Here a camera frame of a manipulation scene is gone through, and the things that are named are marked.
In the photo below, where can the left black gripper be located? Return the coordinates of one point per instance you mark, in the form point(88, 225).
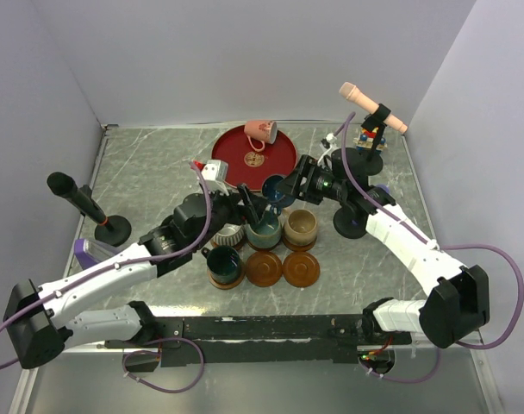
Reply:
point(240, 211)

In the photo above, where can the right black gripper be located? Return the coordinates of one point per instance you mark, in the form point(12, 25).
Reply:
point(291, 185)

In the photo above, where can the dark blue small cup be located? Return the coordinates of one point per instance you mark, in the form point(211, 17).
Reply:
point(271, 193)

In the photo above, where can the beige ceramic mug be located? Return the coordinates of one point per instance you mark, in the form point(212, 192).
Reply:
point(301, 228)

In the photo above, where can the grey striped mug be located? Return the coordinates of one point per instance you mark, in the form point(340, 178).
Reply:
point(230, 235)

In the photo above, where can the teal glazed mug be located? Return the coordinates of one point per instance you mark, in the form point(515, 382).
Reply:
point(267, 233)

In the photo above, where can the wooden coaster three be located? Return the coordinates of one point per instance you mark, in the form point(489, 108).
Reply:
point(258, 248)

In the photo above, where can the pink floral cup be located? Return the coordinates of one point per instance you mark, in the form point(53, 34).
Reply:
point(261, 133)

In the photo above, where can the wooden coaster four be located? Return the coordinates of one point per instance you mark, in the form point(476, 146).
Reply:
point(298, 248)

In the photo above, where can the dark green mug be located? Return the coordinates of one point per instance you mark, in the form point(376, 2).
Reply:
point(223, 264)

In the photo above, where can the wooden coaster six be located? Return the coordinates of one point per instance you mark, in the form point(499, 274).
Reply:
point(264, 269)

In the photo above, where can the wooden coaster five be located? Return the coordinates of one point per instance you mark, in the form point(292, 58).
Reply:
point(301, 269)

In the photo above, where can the wooden coaster one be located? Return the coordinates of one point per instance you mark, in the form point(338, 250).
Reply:
point(236, 247)

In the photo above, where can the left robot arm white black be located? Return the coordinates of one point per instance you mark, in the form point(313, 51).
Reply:
point(43, 321)

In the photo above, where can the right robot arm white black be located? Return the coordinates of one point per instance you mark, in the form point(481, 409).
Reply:
point(457, 297)

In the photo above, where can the red round tray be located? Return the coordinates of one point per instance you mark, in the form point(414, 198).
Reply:
point(250, 167)

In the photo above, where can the black stand of purple microphone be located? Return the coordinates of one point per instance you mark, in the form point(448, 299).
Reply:
point(350, 223)

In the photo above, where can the black stand of pink microphone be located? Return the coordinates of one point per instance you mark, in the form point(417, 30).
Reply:
point(373, 160)

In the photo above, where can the colourful toy car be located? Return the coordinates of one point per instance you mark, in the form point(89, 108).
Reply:
point(365, 140)

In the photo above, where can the purple toy microphone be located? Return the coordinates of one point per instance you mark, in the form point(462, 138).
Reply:
point(363, 208)

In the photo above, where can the purple box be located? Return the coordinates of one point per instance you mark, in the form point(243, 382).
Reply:
point(90, 252)

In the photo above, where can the black microphone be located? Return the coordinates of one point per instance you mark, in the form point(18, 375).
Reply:
point(65, 187)

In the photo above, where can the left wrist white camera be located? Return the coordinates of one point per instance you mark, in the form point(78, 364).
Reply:
point(214, 173)

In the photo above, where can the wrist white camera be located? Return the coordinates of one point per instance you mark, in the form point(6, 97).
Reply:
point(328, 145)
point(214, 173)

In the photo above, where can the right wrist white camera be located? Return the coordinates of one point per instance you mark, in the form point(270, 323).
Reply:
point(328, 145)

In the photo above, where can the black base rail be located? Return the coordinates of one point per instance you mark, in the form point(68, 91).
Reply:
point(335, 338)

